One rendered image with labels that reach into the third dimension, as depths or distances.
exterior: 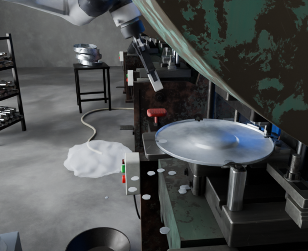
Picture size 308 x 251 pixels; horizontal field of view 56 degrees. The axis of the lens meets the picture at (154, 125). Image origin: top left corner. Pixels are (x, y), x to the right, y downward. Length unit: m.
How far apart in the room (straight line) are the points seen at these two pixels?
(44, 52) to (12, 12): 1.07
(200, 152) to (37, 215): 1.36
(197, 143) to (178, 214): 0.17
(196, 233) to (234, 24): 0.51
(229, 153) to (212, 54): 0.50
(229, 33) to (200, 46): 0.02
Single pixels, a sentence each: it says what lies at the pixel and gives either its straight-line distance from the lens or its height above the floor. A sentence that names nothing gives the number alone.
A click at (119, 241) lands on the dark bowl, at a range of 1.55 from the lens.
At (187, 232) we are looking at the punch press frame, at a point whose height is 0.65.
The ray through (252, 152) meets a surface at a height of 0.78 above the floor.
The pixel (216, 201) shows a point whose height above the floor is 0.69.
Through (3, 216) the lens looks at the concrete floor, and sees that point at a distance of 1.95.
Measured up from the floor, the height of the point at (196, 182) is 0.69.
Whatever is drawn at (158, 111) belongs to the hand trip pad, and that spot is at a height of 0.76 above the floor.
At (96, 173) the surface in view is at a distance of 2.07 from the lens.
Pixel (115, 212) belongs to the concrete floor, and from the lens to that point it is 1.80.
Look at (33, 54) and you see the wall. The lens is 7.60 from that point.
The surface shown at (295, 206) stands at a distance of 0.63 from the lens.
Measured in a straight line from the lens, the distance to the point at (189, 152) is 0.67.
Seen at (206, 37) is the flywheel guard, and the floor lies 1.05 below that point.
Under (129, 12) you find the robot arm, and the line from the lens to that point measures 0.95.
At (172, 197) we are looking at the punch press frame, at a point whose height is 0.64.
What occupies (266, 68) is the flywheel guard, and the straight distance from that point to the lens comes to 0.21.
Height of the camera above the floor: 1.07
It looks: 20 degrees down
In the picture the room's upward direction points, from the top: straight up
